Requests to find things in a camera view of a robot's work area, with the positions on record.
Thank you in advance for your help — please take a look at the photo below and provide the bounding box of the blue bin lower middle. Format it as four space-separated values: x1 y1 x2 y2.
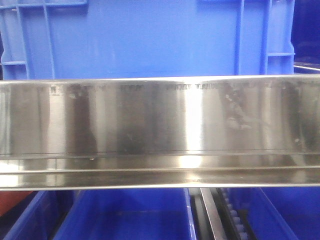
54 188 197 240

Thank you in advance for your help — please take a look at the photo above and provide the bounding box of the large blue bin on shelf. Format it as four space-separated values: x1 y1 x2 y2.
0 0 295 80

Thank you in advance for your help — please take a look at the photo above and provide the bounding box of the blue bin lower right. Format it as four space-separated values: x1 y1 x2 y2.
227 187 320 240

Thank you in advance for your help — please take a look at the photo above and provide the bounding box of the blue bin lower left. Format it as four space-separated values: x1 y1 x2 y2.
0 190 76 240

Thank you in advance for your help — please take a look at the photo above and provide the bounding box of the dark blue bin upper right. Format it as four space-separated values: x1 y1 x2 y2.
291 0 320 74

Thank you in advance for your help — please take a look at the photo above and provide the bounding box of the stainless steel shelf rail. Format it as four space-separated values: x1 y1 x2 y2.
0 74 320 191

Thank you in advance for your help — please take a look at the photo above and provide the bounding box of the metal roller track rail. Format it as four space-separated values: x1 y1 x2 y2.
188 187 257 240

